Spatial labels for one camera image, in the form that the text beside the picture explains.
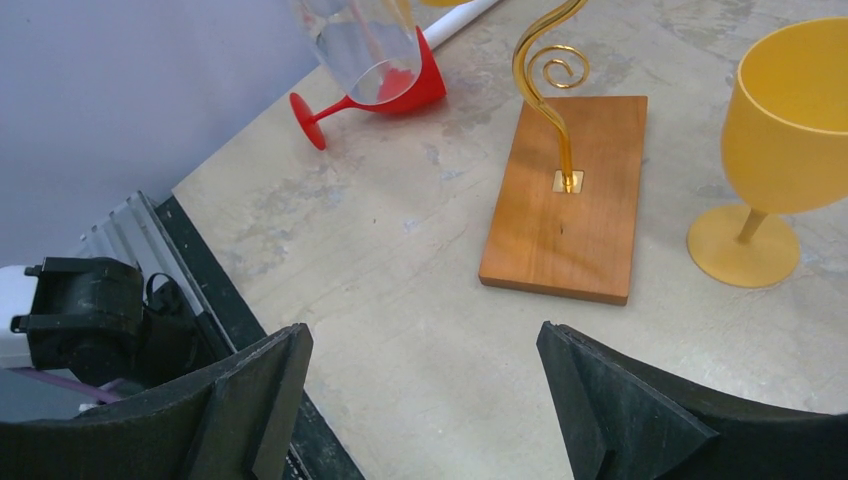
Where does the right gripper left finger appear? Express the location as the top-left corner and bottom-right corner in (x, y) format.
(1, 323), (313, 479)

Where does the yellow plastic goblet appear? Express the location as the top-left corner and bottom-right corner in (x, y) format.
(420, 0), (473, 8)
(687, 16), (847, 288)

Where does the yellow plastic goblet back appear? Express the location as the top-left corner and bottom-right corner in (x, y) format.
(687, 16), (847, 288)

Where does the clear wine glass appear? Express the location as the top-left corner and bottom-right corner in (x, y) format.
(288, 0), (421, 105)

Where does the yellow plastic goblet front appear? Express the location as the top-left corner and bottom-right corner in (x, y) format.
(420, 0), (473, 8)

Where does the gold wire wine glass rack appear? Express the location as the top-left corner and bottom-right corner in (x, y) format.
(478, 1), (648, 306)

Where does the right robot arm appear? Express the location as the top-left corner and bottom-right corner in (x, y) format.
(1, 258), (847, 479)

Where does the red plastic goblet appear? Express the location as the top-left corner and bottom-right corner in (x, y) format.
(289, 27), (447, 151)

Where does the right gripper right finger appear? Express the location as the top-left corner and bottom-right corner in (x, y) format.
(536, 322), (847, 479)

